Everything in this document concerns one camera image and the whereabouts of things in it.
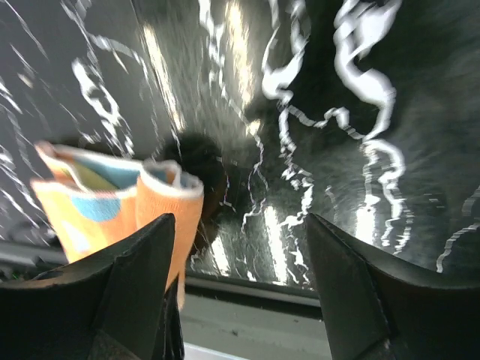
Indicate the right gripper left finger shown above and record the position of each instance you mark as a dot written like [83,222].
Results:
[113,304]

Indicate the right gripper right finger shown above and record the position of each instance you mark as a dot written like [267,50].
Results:
[378,306]

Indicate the orange dotted checkered towel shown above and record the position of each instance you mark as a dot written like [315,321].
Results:
[94,200]

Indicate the aluminium frame rail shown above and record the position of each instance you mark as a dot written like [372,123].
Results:
[234,326]

